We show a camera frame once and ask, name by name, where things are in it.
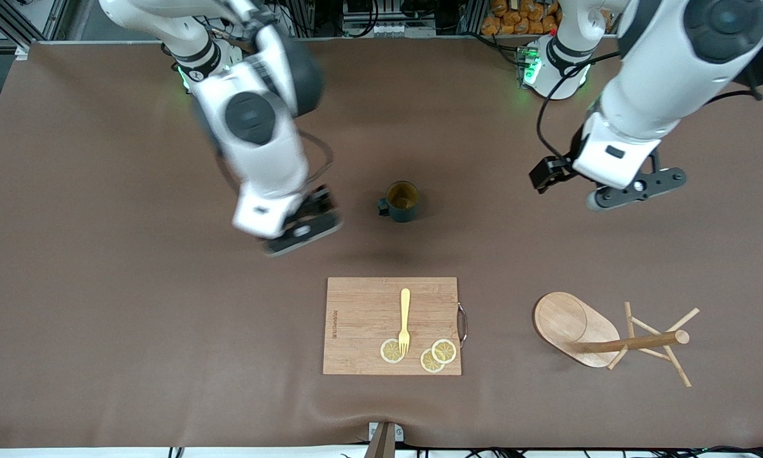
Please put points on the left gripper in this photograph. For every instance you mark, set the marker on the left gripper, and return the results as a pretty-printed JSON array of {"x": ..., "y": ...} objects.
[{"x": 548, "y": 172}]

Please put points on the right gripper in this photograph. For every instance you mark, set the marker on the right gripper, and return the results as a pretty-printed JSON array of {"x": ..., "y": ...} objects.
[{"x": 314, "y": 205}]

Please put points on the dark teal ceramic cup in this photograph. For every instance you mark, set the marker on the dark teal ceramic cup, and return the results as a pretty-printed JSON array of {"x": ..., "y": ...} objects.
[{"x": 401, "y": 202}]

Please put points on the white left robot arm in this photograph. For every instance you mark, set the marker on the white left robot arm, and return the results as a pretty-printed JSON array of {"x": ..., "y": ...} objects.
[{"x": 667, "y": 70}]

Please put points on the wooden mug tree rack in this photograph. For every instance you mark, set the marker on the wooden mug tree rack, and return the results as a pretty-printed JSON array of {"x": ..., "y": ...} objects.
[{"x": 562, "y": 321}]

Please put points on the wooden cutting board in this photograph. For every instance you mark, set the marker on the wooden cutting board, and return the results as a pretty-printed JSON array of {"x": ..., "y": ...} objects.
[{"x": 368, "y": 318}]

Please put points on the yellow plastic fork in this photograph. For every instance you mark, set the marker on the yellow plastic fork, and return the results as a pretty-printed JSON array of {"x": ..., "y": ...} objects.
[{"x": 405, "y": 305}]

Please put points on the orange snack bags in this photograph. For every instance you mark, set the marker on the orange snack bags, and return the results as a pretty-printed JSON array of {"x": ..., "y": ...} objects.
[{"x": 515, "y": 22}]

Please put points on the lemon slice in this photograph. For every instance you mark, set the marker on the lemon slice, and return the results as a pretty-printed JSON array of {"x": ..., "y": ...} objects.
[
  {"x": 445, "y": 350},
  {"x": 430, "y": 362},
  {"x": 391, "y": 352}
]

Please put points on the brown table mat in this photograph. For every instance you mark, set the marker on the brown table mat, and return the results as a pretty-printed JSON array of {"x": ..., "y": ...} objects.
[{"x": 101, "y": 318}]

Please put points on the table edge clamp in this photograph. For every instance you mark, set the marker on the table edge clamp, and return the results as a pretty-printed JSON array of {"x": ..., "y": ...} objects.
[{"x": 384, "y": 442}]

